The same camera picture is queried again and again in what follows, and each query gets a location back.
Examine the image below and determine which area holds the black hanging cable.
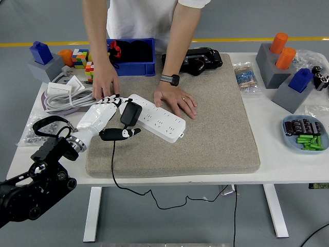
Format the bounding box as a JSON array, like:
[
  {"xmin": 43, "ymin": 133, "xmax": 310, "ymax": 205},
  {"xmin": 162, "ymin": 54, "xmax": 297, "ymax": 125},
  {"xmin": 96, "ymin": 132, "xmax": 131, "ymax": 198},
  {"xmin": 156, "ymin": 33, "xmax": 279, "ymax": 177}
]
[{"xmin": 232, "ymin": 185, "xmax": 239, "ymax": 247}]

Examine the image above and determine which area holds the grey power strip cable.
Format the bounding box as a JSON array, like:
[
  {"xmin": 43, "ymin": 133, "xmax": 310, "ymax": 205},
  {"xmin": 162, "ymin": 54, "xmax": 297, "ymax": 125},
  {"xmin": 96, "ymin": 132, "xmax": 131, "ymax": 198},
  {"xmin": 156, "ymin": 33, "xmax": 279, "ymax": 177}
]
[{"xmin": 43, "ymin": 73, "xmax": 103, "ymax": 114}]

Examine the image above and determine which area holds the white power strip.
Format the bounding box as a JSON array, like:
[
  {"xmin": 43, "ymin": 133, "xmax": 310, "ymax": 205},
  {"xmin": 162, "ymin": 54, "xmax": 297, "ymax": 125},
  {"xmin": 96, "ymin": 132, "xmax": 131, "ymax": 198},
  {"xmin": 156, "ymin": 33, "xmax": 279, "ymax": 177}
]
[{"xmin": 127, "ymin": 94, "xmax": 187, "ymax": 144}]

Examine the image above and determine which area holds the black electronic device housing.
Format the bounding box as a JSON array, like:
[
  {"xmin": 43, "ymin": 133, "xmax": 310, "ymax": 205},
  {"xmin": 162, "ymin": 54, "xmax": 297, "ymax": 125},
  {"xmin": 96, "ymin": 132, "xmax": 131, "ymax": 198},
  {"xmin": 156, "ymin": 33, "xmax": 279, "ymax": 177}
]
[{"xmin": 161, "ymin": 47, "xmax": 223, "ymax": 76}]

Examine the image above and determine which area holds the orange plastic cylinder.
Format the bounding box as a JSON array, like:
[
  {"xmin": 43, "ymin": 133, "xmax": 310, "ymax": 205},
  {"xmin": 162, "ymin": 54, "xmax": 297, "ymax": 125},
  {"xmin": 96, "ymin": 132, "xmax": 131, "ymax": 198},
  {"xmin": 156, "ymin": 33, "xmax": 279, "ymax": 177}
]
[
  {"xmin": 57, "ymin": 49, "xmax": 75, "ymax": 66},
  {"xmin": 269, "ymin": 32, "xmax": 289, "ymax": 54},
  {"xmin": 276, "ymin": 47, "xmax": 297, "ymax": 70}
]

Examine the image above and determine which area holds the purple flat pad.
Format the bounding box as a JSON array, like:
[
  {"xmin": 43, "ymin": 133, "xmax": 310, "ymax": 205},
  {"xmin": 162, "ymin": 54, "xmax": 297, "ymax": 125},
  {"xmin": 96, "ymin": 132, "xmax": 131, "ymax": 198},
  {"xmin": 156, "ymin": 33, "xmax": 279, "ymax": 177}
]
[{"xmin": 41, "ymin": 91, "xmax": 83, "ymax": 115}]

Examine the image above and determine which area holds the white table leg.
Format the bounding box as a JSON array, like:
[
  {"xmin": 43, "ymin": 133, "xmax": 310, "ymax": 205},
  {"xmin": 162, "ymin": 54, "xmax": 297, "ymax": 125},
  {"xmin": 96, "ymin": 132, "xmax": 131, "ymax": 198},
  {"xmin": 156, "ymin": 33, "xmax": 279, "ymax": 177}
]
[
  {"xmin": 262, "ymin": 184, "xmax": 290, "ymax": 239},
  {"xmin": 82, "ymin": 187, "xmax": 103, "ymax": 243}
]

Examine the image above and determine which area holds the person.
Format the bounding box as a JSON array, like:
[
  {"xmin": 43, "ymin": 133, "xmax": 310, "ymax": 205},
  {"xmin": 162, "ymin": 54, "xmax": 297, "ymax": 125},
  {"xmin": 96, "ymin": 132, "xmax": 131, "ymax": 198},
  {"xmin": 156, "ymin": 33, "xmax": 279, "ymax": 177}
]
[{"xmin": 106, "ymin": 0, "xmax": 211, "ymax": 54}]

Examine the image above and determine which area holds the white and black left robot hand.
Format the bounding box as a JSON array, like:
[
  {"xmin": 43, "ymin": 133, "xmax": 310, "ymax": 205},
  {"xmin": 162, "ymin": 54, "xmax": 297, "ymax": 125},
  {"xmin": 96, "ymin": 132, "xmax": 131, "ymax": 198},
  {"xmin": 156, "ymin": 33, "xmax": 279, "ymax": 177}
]
[{"xmin": 76, "ymin": 94, "xmax": 142, "ymax": 145}]

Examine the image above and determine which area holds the black floor cable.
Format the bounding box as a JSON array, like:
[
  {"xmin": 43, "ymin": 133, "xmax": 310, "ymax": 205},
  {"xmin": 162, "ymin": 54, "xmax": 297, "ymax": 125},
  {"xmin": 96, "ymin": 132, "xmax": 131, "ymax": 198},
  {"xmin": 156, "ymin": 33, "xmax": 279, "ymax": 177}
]
[{"xmin": 300, "ymin": 223, "xmax": 329, "ymax": 247}]

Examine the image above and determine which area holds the grey mains plug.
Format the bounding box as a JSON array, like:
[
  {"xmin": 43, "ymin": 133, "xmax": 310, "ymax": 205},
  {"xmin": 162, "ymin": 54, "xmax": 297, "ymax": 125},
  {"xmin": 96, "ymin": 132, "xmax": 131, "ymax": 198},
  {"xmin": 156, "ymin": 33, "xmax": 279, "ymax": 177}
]
[{"xmin": 61, "ymin": 65, "xmax": 76, "ymax": 78}]

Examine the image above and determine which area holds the black wrist watch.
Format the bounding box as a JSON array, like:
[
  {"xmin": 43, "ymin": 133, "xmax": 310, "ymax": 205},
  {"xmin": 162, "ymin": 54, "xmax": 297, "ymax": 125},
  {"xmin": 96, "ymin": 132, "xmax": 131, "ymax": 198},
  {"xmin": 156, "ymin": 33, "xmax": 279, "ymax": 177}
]
[{"xmin": 159, "ymin": 74, "xmax": 180, "ymax": 87}]

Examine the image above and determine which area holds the white wall switch panel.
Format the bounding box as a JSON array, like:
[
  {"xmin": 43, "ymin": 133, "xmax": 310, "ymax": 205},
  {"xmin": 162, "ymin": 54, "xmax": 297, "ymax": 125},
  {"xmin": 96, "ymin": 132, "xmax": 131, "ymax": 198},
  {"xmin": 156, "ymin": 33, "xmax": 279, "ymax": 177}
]
[
  {"xmin": 65, "ymin": 75, "xmax": 85, "ymax": 92},
  {"xmin": 46, "ymin": 81, "xmax": 72, "ymax": 97}
]

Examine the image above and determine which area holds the large grey block holder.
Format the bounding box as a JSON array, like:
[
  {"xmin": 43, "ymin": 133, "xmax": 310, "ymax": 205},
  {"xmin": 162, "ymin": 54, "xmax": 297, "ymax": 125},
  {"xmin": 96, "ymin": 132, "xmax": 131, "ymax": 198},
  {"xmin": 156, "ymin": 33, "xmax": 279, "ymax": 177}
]
[{"xmin": 255, "ymin": 43, "xmax": 300, "ymax": 90}]

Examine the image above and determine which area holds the grey-brown mat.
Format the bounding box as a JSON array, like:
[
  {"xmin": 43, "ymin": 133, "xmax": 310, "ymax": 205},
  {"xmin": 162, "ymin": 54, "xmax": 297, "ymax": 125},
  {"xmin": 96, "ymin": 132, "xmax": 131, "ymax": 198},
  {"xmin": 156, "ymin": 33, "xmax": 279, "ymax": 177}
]
[{"xmin": 85, "ymin": 52, "xmax": 261, "ymax": 178}]

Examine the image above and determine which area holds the thin black plug cord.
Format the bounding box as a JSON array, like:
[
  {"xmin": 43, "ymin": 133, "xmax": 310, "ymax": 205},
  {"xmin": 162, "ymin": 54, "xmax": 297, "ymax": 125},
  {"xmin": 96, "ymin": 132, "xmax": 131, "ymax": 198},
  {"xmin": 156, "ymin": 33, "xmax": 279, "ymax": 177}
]
[{"xmin": 112, "ymin": 123, "xmax": 231, "ymax": 210}]

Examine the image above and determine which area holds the multicolour puzzle cube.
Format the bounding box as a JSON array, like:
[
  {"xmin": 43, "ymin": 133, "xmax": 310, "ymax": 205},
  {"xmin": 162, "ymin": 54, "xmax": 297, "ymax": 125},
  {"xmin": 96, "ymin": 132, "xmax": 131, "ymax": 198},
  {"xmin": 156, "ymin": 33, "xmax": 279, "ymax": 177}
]
[
  {"xmin": 71, "ymin": 48, "xmax": 89, "ymax": 69},
  {"xmin": 85, "ymin": 61, "xmax": 95, "ymax": 82}
]

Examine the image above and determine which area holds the silver bracket under table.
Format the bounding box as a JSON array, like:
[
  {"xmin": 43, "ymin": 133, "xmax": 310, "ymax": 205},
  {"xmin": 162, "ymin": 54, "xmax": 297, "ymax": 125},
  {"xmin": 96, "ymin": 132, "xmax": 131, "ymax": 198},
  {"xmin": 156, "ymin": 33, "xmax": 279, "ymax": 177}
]
[{"xmin": 218, "ymin": 184, "xmax": 240, "ymax": 197}]

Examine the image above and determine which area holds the blue plastic bin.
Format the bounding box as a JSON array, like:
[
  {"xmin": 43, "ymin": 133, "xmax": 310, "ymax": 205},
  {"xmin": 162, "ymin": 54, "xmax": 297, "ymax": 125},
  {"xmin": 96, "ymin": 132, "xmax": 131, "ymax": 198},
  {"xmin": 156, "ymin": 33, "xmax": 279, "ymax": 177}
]
[{"xmin": 106, "ymin": 38, "xmax": 156, "ymax": 77}]

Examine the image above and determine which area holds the black cloth pouch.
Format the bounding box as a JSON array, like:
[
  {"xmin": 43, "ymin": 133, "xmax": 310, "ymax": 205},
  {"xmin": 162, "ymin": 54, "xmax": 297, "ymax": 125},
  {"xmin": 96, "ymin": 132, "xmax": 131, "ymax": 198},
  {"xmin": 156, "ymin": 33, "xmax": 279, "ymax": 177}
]
[{"xmin": 120, "ymin": 40, "xmax": 154, "ymax": 62}]

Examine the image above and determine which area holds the blue-grey plate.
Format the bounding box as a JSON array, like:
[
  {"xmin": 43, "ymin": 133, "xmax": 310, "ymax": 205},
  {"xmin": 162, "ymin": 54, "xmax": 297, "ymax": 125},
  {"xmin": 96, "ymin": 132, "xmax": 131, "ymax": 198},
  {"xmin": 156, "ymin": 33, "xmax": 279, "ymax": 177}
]
[{"xmin": 281, "ymin": 114, "xmax": 329, "ymax": 154}]

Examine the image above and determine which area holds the person's left hand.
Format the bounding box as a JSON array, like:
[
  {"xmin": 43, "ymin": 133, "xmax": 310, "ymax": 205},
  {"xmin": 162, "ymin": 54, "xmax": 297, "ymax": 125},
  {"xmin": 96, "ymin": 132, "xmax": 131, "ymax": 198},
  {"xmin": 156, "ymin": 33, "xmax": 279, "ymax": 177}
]
[{"xmin": 153, "ymin": 83, "xmax": 198, "ymax": 120}]

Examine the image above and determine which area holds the black plug adapter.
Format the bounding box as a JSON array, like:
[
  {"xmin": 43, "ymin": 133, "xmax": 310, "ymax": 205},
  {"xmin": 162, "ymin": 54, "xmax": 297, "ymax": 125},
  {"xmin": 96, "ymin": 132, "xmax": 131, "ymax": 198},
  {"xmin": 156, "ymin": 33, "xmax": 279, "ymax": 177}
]
[{"xmin": 120, "ymin": 102, "xmax": 143, "ymax": 127}]

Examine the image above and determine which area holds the blue plastic peg block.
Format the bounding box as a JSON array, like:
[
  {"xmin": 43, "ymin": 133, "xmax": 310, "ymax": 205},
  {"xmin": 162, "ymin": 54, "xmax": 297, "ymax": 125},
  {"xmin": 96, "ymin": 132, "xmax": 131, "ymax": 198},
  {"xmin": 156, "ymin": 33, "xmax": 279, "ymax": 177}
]
[
  {"xmin": 287, "ymin": 68, "xmax": 315, "ymax": 93},
  {"xmin": 29, "ymin": 41, "xmax": 54, "ymax": 65}
]

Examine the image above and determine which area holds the green circuit board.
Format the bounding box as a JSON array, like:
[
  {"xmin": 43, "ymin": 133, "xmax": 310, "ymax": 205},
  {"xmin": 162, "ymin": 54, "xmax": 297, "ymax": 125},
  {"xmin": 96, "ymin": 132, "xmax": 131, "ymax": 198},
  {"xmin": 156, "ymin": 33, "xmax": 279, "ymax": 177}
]
[{"xmin": 308, "ymin": 182, "xmax": 329, "ymax": 190}]

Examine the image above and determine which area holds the clear bag of screws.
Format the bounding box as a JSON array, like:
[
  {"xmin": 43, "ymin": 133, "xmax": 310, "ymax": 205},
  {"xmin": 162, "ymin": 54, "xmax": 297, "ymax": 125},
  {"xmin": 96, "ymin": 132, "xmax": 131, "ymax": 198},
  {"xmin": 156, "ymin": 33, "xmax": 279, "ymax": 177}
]
[{"xmin": 17, "ymin": 114, "xmax": 67, "ymax": 147}]

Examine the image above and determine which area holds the person's right hand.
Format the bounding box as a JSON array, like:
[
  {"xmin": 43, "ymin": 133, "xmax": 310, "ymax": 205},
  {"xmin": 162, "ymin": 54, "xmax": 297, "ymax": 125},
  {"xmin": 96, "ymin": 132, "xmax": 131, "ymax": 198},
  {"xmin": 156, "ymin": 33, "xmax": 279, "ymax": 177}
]
[{"xmin": 92, "ymin": 61, "xmax": 121, "ymax": 101}]

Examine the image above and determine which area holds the clear plastic bag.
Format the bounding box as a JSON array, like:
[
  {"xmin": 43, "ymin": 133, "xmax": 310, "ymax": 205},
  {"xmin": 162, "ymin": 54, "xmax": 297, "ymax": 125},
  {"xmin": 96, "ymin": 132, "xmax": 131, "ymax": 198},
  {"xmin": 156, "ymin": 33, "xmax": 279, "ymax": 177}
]
[
  {"xmin": 291, "ymin": 48, "xmax": 326, "ymax": 75},
  {"xmin": 304, "ymin": 104, "xmax": 329, "ymax": 121}
]

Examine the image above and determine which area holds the clear bag of resistors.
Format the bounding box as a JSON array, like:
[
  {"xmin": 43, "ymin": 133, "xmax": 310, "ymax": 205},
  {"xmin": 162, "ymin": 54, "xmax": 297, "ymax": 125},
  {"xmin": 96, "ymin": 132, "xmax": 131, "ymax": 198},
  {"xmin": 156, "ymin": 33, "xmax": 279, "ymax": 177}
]
[{"xmin": 232, "ymin": 61, "xmax": 263, "ymax": 95}]

